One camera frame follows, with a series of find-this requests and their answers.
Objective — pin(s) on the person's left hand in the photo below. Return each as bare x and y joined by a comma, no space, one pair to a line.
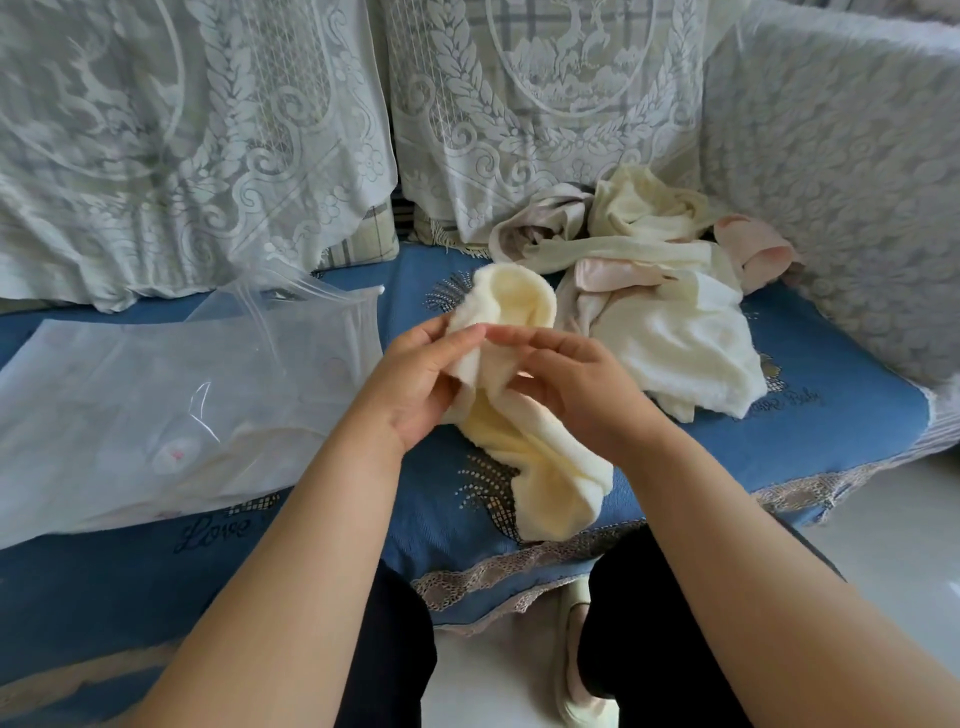
409,390

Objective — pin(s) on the person's right hand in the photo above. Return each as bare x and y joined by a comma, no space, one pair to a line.
600,409

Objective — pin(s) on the person's right fingers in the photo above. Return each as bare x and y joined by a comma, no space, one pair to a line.
541,352

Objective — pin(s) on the person's left thumb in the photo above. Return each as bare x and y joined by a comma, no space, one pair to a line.
454,339

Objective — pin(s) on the cream yellow towel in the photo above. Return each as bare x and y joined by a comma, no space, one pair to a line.
525,457

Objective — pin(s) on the person's left forearm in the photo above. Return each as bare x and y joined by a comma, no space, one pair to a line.
285,577

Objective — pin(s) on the person's right forearm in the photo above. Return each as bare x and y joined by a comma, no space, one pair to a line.
757,585

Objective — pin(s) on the pale pink beige towel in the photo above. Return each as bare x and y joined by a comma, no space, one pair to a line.
600,281

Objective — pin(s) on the plaid sofa cushion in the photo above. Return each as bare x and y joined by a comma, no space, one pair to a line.
369,236
424,225

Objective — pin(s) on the large cream white towel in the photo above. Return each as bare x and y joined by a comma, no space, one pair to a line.
675,337

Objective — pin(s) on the beige grey towel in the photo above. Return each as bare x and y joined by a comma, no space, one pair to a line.
536,217

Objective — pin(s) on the crumpled cream towel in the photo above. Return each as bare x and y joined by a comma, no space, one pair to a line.
645,206

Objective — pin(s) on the white lace deer cushion cover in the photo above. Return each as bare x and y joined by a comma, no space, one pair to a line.
187,142
525,97

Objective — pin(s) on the person's black trouser right leg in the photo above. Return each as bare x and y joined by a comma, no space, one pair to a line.
645,622

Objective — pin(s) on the person's black trouser leg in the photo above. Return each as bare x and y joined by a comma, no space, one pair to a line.
390,652
645,622

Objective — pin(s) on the blue sofa seat cover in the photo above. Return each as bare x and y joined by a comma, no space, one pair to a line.
825,420

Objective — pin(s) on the clear plastic storage bag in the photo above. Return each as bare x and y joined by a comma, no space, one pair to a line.
150,405

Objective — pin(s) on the person's black trouser left leg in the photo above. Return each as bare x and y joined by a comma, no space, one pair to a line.
390,652

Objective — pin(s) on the cream slipper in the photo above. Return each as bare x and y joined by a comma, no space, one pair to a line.
581,675

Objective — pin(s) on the white lace armrest cover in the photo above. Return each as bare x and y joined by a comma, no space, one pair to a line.
847,172

